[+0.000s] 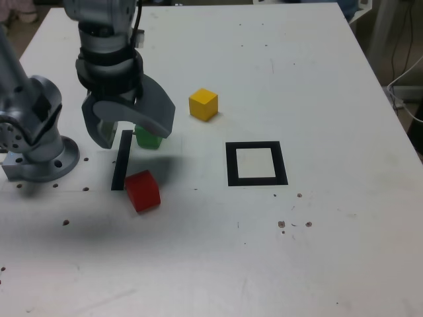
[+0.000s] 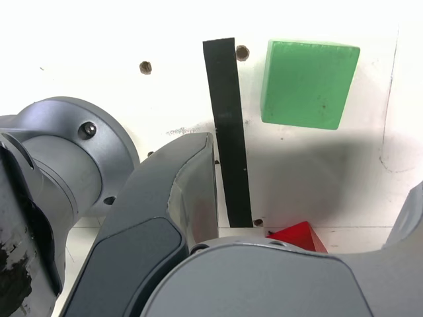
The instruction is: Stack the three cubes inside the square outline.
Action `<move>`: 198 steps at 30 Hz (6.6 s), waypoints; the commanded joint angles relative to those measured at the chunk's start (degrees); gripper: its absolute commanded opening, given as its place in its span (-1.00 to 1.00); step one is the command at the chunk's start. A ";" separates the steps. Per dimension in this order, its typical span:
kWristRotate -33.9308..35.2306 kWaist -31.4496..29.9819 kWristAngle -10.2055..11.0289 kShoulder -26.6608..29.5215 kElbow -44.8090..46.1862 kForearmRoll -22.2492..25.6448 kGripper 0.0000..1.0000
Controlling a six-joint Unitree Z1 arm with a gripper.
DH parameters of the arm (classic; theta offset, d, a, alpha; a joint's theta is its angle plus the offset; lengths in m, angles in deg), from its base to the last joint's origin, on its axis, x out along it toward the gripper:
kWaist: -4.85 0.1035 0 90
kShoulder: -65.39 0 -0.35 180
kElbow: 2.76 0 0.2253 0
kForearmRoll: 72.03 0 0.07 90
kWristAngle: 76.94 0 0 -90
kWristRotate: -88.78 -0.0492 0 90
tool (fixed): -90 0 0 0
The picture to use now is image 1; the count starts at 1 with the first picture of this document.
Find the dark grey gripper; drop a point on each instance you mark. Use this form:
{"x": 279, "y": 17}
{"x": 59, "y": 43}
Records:
{"x": 115, "y": 97}

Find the small white camera box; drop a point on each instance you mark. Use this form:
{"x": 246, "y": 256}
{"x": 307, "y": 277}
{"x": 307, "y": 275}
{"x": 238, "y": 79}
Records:
{"x": 141, "y": 39}

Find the red cube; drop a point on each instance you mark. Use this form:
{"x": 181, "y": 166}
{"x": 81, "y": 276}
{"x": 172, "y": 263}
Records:
{"x": 143, "y": 193}

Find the green cube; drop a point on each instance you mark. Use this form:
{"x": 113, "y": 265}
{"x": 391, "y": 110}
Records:
{"x": 147, "y": 141}

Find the black tape square outline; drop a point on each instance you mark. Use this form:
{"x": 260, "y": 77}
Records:
{"x": 231, "y": 165}

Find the pink patterned cloth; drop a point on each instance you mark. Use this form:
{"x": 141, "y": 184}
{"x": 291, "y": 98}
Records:
{"x": 16, "y": 10}

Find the black tape strip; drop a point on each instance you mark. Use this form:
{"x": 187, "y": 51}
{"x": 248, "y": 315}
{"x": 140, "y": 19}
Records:
{"x": 120, "y": 165}

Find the yellow cube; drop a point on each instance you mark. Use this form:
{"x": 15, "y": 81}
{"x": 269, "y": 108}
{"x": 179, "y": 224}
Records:
{"x": 202, "y": 105}

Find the white furniture frame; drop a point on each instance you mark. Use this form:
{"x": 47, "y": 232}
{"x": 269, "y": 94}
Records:
{"x": 361, "y": 8}

